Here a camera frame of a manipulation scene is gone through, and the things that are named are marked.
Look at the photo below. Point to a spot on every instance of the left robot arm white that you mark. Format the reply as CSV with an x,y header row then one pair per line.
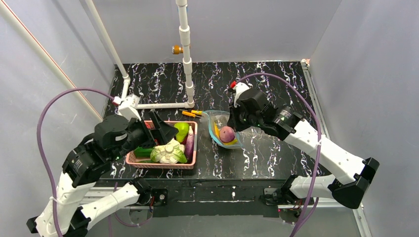
x,y
113,138

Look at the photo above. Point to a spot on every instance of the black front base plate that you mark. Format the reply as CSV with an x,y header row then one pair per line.
x,y
212,197

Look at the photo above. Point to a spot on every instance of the long purple eggplant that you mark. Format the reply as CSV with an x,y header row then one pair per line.
x,y
189,145

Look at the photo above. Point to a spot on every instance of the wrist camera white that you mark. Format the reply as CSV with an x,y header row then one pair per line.
x,y
237,88
127,108

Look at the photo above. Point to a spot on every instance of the yellow handle screwdriver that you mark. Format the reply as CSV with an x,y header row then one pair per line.
x,y
196,112

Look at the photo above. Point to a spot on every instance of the clear zip top bag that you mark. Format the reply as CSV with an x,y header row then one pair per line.
x,y
221,118

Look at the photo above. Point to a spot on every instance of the white PVC pipe frame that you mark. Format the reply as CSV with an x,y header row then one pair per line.
x,y
52,45

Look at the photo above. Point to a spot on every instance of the purple onion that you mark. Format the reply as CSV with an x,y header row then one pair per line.
x,y
226,134

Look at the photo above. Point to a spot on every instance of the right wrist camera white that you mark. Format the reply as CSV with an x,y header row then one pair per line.
x,y
237,88

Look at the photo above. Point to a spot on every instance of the orange handle screwdriver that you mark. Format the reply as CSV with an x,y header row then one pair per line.
x,y
189,114

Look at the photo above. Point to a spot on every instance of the pink plastic basket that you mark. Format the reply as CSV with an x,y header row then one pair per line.
x,y
147,163

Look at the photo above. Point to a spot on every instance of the white green cabbage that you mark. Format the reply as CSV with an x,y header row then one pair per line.
x,y
171,153

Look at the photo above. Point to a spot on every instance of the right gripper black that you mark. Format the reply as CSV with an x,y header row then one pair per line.
x,y
238,117

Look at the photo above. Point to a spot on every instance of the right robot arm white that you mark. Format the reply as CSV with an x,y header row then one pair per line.
x,y
350,176

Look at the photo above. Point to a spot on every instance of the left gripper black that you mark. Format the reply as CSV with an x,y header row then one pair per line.
x,y
150,131

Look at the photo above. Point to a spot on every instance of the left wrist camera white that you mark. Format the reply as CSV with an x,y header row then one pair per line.
x,y
127,108

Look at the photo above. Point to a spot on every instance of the green pear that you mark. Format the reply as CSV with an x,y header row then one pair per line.
x,y
183,129

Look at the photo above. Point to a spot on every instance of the brass pipe fitting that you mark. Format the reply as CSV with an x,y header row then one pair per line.
x,y
176,49

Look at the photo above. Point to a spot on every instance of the yellow banana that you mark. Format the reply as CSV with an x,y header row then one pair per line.
x,y
216,129

